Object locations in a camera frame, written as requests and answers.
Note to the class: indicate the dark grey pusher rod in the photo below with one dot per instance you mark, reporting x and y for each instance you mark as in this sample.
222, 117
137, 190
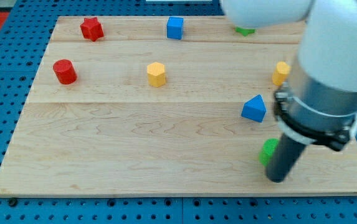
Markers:
284, 158

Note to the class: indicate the green star block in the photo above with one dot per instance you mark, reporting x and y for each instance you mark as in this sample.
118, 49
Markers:
244, 32

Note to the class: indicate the green cylinder block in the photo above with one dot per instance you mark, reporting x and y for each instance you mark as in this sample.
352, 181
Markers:
267, 150

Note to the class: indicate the red cylinder block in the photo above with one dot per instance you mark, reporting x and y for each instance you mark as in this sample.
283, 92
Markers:
64, 71

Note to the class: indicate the wooden board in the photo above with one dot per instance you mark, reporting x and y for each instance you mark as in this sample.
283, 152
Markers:
111, 134

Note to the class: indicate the yellow block at right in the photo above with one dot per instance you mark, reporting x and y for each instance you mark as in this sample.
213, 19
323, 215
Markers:
281, 72

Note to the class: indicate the red star block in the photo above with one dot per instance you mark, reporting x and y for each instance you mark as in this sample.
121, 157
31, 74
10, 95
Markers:
91, 29

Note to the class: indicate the blue cube block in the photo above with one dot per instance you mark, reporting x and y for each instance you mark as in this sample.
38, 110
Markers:
174, 28

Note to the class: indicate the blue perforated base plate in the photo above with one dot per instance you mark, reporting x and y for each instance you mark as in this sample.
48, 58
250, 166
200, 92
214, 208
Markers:
25, 29

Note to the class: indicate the blue triangle block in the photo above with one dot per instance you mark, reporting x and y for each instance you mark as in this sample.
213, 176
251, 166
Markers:
254, 109

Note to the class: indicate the yellow hexagon block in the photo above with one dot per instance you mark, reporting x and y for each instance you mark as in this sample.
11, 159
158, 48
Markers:
156, 74

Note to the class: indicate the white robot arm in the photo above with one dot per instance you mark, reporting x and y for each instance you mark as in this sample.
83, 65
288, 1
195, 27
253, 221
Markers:
317, 103

